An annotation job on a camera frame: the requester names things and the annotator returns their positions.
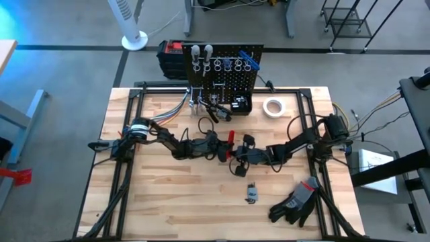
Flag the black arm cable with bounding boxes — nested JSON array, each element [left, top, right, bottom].
[[197, 116, 216, 136], [286, 114, 324, 143]]

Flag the black wire stripper pliers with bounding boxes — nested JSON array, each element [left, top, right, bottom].
[[201, 100, 220, 124]]

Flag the grey side table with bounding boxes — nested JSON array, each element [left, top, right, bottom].
[[345, 150, 417, 206]]

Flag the wooden table top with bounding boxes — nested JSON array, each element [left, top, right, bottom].
[[0, 38, 19, 75]]

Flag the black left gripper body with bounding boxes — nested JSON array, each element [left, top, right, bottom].
[[200, 130, 232, 163]]

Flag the black power cable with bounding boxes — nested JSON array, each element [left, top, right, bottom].
[[257, 73, 277, 93]]

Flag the grey handle screwdriver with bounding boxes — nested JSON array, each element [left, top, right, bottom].
[[202, 43, 214, 79], [190, 44, 202, 74]]

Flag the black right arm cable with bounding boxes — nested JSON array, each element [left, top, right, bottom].
[[286, 114, 324, 143]]

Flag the black aluminium table frame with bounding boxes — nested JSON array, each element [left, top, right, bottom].
[[73, 80, 368, 242]]

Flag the black pegboard bin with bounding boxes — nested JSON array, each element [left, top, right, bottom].
[[230, 93, 254, 116]]

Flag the red plastic object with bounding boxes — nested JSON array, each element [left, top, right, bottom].
[[0, 167, 34, 187]]

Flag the black metal rack cart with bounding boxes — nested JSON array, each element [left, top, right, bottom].
[[320, 0, 406, 54]]

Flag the black metal pegboard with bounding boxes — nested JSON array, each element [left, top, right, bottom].
[[181, 41, 265, 107]]

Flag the grey desk leg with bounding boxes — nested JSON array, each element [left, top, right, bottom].
[[284, 0, 299, 39], [183, 0, 197, 38]]

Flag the grey metal bench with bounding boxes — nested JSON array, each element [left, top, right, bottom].
[[0, 88, 52, 211]]

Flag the blue T-handle hex key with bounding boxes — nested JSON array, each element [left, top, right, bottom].
[[239, 50, 261, 72]]

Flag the white masking tape roll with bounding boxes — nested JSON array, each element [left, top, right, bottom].
[[262, 97, 288, 119]]

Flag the grey hex key set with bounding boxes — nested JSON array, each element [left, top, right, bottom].
[[245, 181, 259, 205]]

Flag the chrome ring tool rack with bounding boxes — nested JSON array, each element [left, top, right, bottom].
[[190, 50, 254, 73]]

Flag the red black toolbox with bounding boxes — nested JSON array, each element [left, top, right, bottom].
[[157, 39, 185, 81]]

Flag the multicoloured ribbon cable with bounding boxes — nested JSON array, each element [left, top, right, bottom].
[[149, 89, 189, 126]]

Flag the yellow grey cable bundle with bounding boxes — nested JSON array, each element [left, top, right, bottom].
[[331, 89, 413, 142]]

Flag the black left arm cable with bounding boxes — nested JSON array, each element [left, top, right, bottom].
[[197, 116, 216, 136]]

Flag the white tower fan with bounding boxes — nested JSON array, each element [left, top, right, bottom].
[[107, 0, 149, 52]]

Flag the black equipment stand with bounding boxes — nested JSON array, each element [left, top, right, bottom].
[[350, 66, 430, 236]]

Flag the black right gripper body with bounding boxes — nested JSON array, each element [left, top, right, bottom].
[[234, 134, 270, 178]]

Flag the chrome double peg hook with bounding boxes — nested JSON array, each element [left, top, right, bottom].
[[188, 85, 206, 117], [211, 81, 226, 102]]

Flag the black grey work glove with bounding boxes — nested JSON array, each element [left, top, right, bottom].
[[284, 176, 320, 229], [268, 197, 298, 224]]

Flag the red utility knife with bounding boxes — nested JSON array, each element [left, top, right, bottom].
[[226, 130, 236, 159]]

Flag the white paper booklet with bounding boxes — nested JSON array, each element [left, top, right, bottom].
[[357, 149, 400, 196]]

